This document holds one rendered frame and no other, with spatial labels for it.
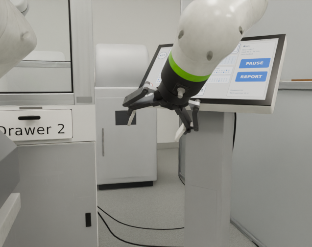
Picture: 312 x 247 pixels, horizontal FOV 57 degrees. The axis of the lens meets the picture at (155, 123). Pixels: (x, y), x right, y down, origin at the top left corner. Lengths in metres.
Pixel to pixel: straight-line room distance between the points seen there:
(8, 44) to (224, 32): 0.35
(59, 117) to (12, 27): 0.65
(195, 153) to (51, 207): 0.61
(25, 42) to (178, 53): 0.27
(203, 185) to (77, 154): 0.52
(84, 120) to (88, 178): 0.24
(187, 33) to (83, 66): 0.72
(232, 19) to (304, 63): 1.15
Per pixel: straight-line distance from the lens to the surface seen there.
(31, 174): 1.21
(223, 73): 1.05
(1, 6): 0.50
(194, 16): 0.48
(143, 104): 0.68
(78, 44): 1.16
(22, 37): 0.55
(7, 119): 1.16
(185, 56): 0.51
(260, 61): 1.05
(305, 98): 1.59
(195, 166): 1.16
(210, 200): 1.17
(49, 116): 1.14
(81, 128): 1.16
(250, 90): 0.97
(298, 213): 1.72
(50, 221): 1.28
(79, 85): 1.16
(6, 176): 0.75
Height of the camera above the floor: 1.02
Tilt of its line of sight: 8 degrees down
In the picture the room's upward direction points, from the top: straight up
